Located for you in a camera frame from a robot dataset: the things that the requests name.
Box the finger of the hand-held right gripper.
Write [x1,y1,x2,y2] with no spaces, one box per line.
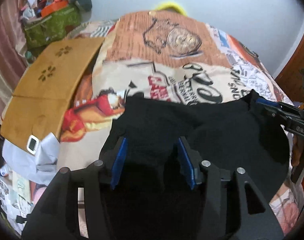
[263,106,292,128]
[255,97,303,114]

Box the orange box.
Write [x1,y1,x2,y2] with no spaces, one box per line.
[41,0,69,18]

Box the black t-shirt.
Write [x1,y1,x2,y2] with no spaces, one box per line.
[98,90,291,240]

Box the printed paper pile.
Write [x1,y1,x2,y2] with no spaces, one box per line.
[0,165,35,230]

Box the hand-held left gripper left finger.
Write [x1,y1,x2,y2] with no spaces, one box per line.
[21,136,129,240]

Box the printed blanket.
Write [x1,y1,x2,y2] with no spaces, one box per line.
[59,10,304,235]

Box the green fabric storage bag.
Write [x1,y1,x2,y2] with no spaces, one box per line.
[23,4,82,49]

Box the person's right hand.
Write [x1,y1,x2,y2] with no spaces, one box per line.
[290,134,304,167]

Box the striped pink curtain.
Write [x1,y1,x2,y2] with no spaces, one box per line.
[0,0,30,120]

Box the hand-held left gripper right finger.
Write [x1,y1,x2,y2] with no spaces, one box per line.
[177,136,285,240]

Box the cluttered clothes pile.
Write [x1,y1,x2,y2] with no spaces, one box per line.
[19,0,55,20]

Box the small white digital timer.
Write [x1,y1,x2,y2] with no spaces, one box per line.
[26,135,40,154]

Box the yellow pillow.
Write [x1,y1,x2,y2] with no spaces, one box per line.
[154,1,188,15]

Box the grey cloth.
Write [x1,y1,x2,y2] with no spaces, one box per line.
[2,132,61,180]

